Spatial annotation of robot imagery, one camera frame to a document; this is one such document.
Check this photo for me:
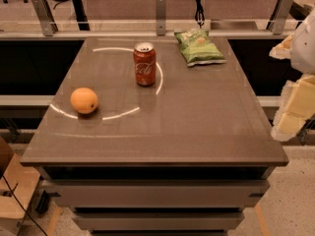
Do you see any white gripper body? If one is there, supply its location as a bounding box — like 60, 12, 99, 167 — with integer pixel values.
290, 9, 315, 75

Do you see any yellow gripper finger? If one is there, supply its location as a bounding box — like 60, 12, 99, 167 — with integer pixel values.
269, 34, 292, 60
271, 75, 315, 142

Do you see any red coke can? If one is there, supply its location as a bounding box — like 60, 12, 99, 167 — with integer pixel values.
133, 42, 157, 87

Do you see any green chip bag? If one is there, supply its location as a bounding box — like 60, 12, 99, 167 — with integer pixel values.
174, 29, 225, 67

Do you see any upper grey drawer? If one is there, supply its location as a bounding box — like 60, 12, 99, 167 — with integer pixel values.
43, 180, 269, 208

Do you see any grey drawer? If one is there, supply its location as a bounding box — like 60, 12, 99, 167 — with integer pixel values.
74, 212, 244, 231
43, 180, 269, 208

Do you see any orange fruit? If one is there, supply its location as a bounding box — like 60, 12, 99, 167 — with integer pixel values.
70, 88, 98, 114

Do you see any lower grey drawer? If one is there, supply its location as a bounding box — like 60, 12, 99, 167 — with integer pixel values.
74, 212, 244, 231

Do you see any right metal railing bracket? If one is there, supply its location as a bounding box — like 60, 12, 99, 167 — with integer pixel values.
270, 0, 293, 35

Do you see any metal railing bracket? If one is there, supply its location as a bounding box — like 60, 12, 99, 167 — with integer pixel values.
31, 0, 58, 36
156, 0, 166, 36
270, 0, 293, 35

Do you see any black hanging cable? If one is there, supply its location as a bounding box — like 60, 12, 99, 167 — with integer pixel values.
192, 0, 206, 29

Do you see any middle metal railing bracket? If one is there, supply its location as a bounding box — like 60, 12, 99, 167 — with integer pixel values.
156, 0, 166, 36

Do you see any left metal railing bracket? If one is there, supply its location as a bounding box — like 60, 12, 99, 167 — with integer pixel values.
31, 0, 58, 36

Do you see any black floor cable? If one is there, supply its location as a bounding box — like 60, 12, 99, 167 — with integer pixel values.
0, 174, 49, 236

